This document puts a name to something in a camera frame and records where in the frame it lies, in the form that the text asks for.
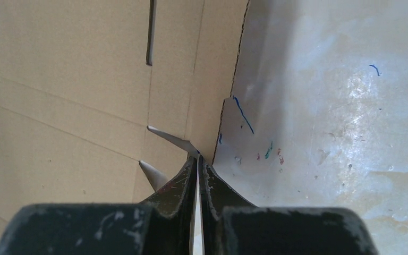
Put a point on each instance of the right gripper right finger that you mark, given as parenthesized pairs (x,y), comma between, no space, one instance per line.
(233,225)

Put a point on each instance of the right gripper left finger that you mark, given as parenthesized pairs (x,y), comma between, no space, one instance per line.
(159,224)

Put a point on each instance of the brown cardboard box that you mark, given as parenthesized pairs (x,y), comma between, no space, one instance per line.
(80,81)

